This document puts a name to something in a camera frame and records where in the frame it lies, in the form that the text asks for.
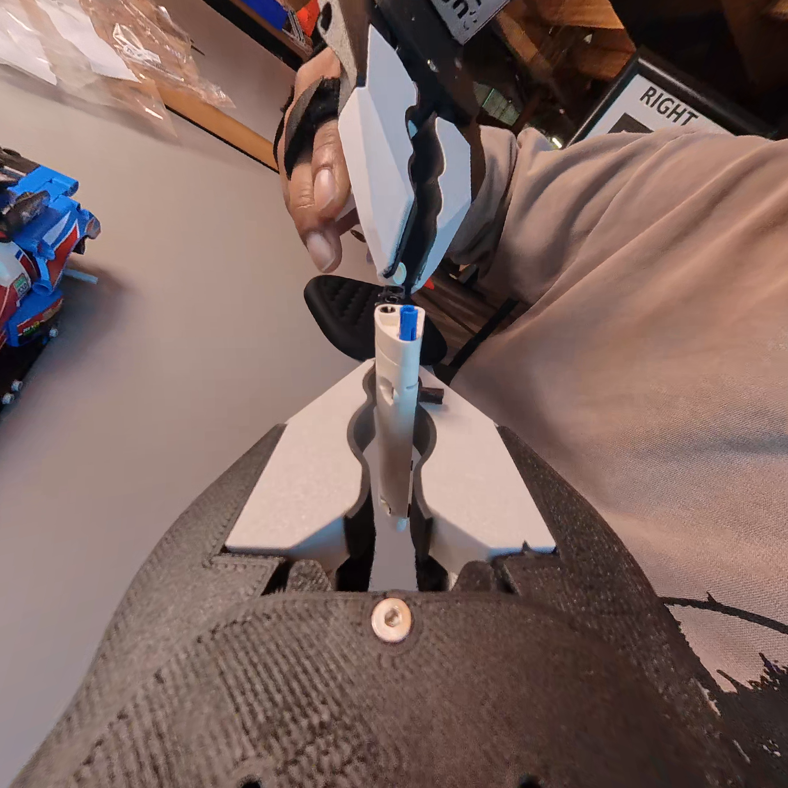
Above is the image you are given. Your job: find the person's right forearm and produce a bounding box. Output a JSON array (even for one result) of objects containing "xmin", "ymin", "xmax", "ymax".
[{"xmin": 446, "ymin": 126, "xmax": 788, "ymax": 346}]

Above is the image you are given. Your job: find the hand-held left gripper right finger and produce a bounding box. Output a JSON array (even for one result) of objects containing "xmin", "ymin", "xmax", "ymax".
[{"xmin": 415, "ymin": 366, "xmax": 557, "ymax": 589}]

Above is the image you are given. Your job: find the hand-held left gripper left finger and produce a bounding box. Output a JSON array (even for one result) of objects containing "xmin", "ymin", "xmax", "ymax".
[{"xmin": 224, "ymin": 360, "xmax": 376, "ymax": 586}]

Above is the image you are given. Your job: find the black framed white sign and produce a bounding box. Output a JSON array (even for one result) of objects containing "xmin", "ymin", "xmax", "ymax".
[{"xmin": 569, "ymin": 49, "xmax": 777, "ymax": 145}]

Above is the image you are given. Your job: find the blue white lego race car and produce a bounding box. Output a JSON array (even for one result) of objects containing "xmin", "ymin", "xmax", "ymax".
[{"xmin": 0, "ymin": 147, "xmax": 102, "ymax": 407}]

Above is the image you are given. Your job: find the pile of clear plastic bags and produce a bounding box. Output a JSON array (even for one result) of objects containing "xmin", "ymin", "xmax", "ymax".
[{"xmin": 0, "ymin": 0, "xmax": 235, "ymax": 133}]

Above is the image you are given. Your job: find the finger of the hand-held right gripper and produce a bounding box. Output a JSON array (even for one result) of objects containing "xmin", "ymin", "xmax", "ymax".
[
  {"xmin": 337, "ymin": 25, "xmax": 421, "ymax": 279},
  {"xmin": 403, "ymin": 114, "xmax": 475, "ymax": 291}
]

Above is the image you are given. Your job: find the person's right hand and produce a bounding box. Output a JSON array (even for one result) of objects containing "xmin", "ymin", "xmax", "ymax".
[{"xmin": 280, "ymin": 46, "xmax": 361, "ymax": 275}]

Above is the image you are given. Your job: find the white red lego assembly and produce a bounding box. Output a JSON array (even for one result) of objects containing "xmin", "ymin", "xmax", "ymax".
[{"xmin": 372, "ymin": 284, "xmax": 445, "ymax": 533}]

